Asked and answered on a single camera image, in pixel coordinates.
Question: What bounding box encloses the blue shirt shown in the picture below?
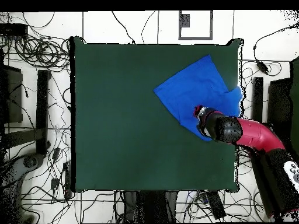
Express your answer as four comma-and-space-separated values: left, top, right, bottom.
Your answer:
153, 54, 244, 142

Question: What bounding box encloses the long black stand bar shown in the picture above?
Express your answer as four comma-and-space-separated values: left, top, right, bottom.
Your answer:
35, 69, 51, 156
251, 76, 264, 123

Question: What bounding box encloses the black power adapter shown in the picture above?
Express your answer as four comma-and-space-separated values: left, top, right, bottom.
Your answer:
255, 59, 269, 75

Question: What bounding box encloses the black cabinet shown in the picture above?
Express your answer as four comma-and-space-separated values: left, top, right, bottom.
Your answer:
266, 78, 293, 141
0, 64, 24, 124

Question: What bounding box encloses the dark green table cloth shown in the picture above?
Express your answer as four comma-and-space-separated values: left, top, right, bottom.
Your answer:
69, 36, 244, 194

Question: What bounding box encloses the black power strip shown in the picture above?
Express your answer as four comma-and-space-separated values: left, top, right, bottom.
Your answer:
205, 190, 227, 220
62, 160, 73, 200

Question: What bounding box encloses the grey stand foot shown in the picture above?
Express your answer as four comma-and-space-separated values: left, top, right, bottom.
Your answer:
0, 152, 46, 223

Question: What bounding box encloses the black electronics box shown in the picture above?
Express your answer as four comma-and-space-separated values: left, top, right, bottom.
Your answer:
0, 23, 29, 37

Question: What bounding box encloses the black adapter cable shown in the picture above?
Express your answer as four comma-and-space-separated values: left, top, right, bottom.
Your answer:
252, 23, 299, 62

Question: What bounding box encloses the grey square floor frame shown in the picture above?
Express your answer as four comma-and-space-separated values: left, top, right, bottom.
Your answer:
178, 10, 214, 41

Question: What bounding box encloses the thin black cable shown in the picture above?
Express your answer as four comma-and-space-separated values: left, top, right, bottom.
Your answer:
140, 10, 157, 44

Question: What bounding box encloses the black cable with plug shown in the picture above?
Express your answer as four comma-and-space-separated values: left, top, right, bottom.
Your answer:
111, 10, 136, 45

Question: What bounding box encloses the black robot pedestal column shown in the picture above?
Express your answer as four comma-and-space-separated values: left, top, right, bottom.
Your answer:
123, 191, 179, 223

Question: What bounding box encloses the coiled black cable bundle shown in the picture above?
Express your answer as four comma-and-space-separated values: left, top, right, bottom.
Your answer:
14, 34, 71, 72

